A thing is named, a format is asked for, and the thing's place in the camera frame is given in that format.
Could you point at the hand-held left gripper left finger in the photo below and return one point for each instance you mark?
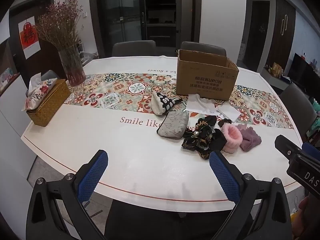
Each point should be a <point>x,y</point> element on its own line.
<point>93,176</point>

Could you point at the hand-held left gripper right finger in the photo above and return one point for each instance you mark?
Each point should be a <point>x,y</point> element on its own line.
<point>224,177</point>

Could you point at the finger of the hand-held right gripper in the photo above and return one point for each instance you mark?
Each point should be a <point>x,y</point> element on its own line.
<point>287,148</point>
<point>312,150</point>

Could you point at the purple fluffy wristband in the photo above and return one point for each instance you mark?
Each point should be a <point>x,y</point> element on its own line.
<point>250,137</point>

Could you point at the pink fluffy wristband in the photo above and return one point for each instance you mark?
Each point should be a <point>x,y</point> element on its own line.
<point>231,138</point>

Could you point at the black floral hair scarf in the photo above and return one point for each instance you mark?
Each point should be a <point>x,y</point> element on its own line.
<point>200,142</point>

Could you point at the dark brown scrunchie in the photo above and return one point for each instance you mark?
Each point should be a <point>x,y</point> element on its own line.
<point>225,122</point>

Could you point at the white cloth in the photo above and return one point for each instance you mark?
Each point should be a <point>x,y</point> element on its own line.
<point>230,113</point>
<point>200,105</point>

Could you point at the grey patterned pouch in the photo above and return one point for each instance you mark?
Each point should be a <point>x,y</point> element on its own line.
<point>172,126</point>

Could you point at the black and white pouch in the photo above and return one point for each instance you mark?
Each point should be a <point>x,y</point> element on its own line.
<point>165,103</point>

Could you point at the brown cardboard box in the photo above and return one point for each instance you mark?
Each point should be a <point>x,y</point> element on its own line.
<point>205,80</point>

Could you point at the person's right hand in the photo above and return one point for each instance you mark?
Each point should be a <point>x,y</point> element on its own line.
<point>310,220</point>

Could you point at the teal green garment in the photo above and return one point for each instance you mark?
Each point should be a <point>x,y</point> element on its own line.
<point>316,115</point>

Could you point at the grey dining chair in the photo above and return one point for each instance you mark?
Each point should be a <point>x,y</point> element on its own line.
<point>297,107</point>
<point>133,48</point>
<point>200,47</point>
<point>50,74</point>

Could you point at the white television cabinet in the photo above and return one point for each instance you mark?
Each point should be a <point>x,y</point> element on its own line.
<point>273,80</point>

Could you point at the black television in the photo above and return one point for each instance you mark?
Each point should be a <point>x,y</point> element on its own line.
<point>306,72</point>

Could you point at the yellow packages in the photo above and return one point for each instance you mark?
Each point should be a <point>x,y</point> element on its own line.
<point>276,69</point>

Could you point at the yellow woven tissue box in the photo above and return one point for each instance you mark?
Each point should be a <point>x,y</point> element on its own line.
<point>50,107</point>

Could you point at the floral tissue pack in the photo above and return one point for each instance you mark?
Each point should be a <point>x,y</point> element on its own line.
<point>41,92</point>

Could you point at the glass vase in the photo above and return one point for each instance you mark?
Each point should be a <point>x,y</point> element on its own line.
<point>73,70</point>

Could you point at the plain dark door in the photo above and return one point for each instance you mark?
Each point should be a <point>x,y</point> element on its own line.
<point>260,35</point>

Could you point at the white storage rack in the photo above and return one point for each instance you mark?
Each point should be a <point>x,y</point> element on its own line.
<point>88,55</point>

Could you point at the brown entry door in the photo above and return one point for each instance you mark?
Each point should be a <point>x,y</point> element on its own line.
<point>47,7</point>

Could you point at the red wall calendar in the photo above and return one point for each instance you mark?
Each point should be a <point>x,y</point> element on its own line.
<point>28,37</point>

